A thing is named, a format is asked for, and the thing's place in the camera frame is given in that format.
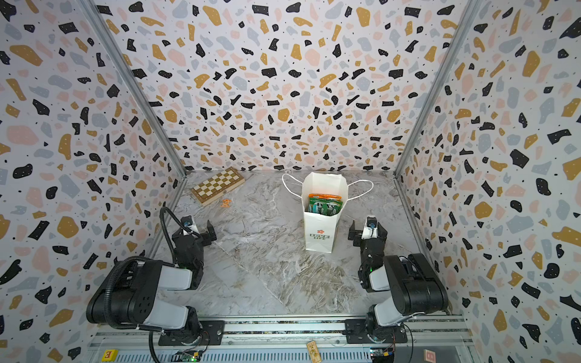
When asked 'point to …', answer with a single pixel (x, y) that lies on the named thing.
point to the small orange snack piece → (225, 203)
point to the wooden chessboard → (212, 188)
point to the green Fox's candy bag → (327, 207)
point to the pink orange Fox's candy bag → (325, 196)
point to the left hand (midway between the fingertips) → (198, 223)
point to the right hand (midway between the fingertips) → (369, 222)
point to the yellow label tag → (110, 355)
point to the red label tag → (430, 355)
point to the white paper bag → (320, 230)
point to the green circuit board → (187, 356)
